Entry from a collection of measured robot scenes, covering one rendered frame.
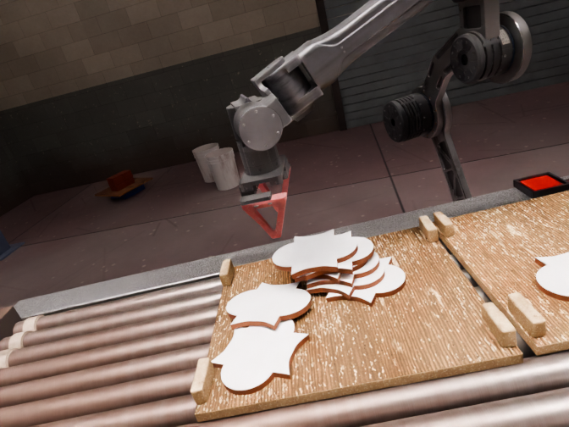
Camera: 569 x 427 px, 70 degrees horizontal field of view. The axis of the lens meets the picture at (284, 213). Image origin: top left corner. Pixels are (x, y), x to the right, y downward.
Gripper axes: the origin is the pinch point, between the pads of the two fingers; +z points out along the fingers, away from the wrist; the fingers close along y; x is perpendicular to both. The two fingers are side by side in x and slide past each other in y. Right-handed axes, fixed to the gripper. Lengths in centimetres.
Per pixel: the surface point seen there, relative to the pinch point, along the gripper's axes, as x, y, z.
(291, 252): 0.7, -0.5, 6.9
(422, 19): 132, -458, 4
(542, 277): 36.3, 10.3, 11.9
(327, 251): 6.9, 1.4, 6.9
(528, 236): 40.0, -2.0, 13.0
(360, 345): 9.7, 17.4, 12.8
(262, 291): -5.4, 3.1, 11.5
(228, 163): -98, -328, 81
